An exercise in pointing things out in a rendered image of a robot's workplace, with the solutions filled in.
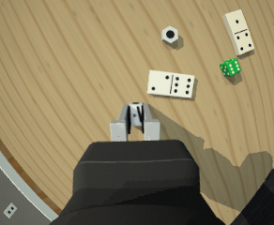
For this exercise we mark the white domino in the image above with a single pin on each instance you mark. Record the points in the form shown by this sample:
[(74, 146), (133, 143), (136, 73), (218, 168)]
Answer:
[(170, 84), (238, 31)]

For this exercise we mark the silver hex nut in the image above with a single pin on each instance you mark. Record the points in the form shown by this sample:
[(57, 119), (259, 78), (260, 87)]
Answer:
[(169, 35)]

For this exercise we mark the green die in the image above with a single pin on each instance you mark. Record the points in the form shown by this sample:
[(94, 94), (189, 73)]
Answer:
[(230, 67)]

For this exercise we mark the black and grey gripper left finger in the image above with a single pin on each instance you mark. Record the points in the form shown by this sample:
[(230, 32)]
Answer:
[(119, 131)]

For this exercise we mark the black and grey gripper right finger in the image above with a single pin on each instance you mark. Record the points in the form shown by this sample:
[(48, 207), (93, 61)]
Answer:
[(150, 126)]

